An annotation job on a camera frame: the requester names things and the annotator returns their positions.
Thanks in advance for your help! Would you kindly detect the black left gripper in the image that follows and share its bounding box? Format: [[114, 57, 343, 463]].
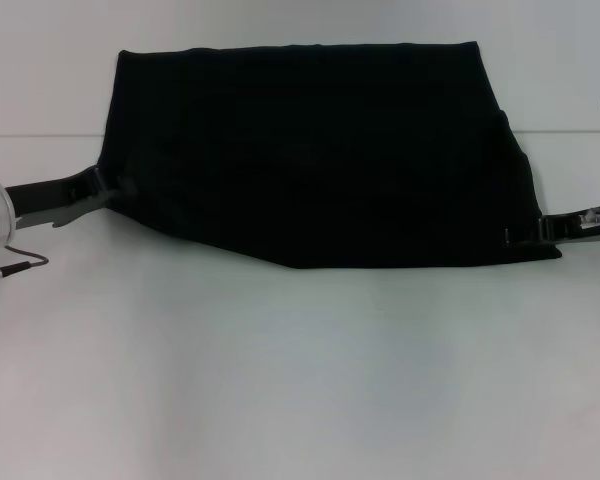
[[4, 166, 137, 222]]

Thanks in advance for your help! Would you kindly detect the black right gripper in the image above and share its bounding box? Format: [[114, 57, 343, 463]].
[[502, 199, 600, 249]]

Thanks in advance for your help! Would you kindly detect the black FREE print t-shirt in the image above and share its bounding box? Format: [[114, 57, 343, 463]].
[[97, 41, 564, 271]]

